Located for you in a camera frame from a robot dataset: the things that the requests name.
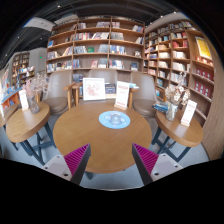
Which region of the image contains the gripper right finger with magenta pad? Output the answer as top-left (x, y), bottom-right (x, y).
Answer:
top-left (132, 143), bottom-right (182, 185)

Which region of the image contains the side wooden bookshelf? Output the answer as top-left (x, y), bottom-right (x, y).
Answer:
top-left (146, 19), bottom-right (215, 128)

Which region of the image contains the white and red sign card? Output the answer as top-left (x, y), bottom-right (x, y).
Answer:
top-left (114, 81), bottom-right (129, 110)
top-left (181, 100), bottom-right (197, 127)
top-left (19, 90), bottom-right (29, 110)

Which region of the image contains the distant wooden bookshelf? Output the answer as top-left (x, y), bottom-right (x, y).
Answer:
top-left (12, 52), bottom-right (35, 87)

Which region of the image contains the round blue mouse pad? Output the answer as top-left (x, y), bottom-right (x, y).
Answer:
top-left (99, 111), bottom-right (130, 129)

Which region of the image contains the large wooden bookshelf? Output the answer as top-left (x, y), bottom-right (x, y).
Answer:
top-left (46, 15), bottom-right (145, 80)

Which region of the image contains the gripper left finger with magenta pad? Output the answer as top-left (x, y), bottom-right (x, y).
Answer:
top-left (42, 144), bottom-right (91, 185)

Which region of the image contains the white framed picture board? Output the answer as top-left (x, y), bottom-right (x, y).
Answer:
top-left (83, 78), bottom-right (106, 101)

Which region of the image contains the blue and orange display counter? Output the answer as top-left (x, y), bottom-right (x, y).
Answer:
top-left (0, 87), bottom-right (20, 109)

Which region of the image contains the grey computer mouse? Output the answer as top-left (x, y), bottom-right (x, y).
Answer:
top-left (110, 114), bottom-right (121, 125)

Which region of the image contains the glass vase with white flowers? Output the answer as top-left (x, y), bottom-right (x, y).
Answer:
top-left (165, 72), bottom-right (190, 121)

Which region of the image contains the round wooden table far left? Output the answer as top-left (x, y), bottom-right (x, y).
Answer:
top-left (0, 103), bottom-right (19, 151)

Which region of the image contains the beige upholstered wooden armchair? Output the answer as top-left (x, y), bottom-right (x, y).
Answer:
top-left (43, 71), bottom-right (72, 114)
top-left (71, 68), bottom-right (134, 108)

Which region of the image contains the round wooden table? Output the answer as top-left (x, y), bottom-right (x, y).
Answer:
top-left (6, 102), bottom-right (55, 165)
top-left (152, 110), bottom-right (204, 162)
top-left (0, 103), bottom-right (19, 151)
top-left (53, 103), bottom-right (152, 174)

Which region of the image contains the glass vase with pink flowers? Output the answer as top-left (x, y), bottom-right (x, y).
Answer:
top-left (22, 74), bottom-right (48, 114)

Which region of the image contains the round wooden table far right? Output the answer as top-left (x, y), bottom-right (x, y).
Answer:
top-left (152, 110), bottom-right (204, 162)

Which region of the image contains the round wooden table centre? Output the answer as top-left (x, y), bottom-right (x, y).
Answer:
top-left (6, 102), bottom-right (55, 165)

